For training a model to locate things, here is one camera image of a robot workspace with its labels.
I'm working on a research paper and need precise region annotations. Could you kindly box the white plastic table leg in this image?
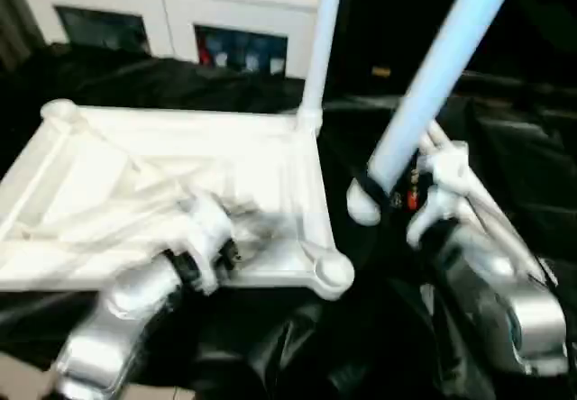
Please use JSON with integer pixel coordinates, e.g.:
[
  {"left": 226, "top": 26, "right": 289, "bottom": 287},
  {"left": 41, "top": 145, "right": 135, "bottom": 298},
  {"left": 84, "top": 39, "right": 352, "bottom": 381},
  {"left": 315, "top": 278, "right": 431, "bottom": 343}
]
[
  {"left": 431, "top": 119, "right": 562, "bottom": 286},
  {"left": 422, "top": 121, "right": 547, "bottom": 279},
  {"left": 346, "top": 0, "right": 526, "bottom": 229},
  {"left": 295, "top": 0, "right": 347, "bottom": 136}
]

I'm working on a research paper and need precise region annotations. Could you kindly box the black bar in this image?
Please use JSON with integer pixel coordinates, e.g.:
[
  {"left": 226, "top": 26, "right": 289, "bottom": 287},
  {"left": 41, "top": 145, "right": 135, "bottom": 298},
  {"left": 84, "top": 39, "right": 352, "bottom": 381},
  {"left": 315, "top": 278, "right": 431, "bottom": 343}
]
[{"left": 460, "top": 70, "right": 577, "bottom": 99}]

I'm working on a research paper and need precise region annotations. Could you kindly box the white plastic table top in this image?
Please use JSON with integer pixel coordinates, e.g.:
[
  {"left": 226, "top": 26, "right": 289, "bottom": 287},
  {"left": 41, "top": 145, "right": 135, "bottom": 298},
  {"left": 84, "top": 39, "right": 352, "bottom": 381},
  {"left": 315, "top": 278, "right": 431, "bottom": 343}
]
[{"left": 0, "top": 98, "right": 356, "bottom": 304}]

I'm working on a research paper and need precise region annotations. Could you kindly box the black plastic mat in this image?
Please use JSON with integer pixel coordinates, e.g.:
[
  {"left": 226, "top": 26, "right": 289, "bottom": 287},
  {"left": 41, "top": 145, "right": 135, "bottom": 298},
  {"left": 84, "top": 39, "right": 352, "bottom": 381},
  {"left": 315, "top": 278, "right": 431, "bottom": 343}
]
[{"left": 0, "top": 44, "right": 577, "bottom": 400}]

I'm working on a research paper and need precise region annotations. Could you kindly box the white cabinet with glass doors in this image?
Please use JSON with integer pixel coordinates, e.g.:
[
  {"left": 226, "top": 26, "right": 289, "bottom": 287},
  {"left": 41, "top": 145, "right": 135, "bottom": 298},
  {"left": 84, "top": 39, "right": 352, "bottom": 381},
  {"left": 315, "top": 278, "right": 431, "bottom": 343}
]
[{"left": 0, "top": 0, "right": 322, "bottom": 80}]

